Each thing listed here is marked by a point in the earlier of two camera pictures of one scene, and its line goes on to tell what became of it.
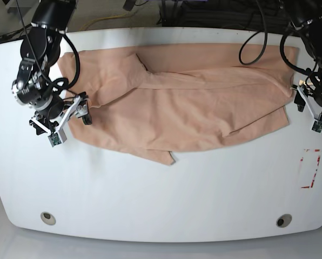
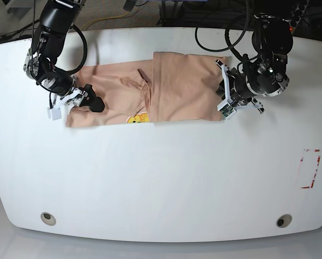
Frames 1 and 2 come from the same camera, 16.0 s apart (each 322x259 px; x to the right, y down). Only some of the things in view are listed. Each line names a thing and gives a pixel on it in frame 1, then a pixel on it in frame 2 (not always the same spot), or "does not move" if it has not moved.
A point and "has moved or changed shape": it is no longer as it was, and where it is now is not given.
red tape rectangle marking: (314, 176) does not move
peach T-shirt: (156, 101) has moved or changed shape
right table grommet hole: (283, 220) does not move
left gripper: (56, 108) → (96, 104)
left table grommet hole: (48, 218) does not move
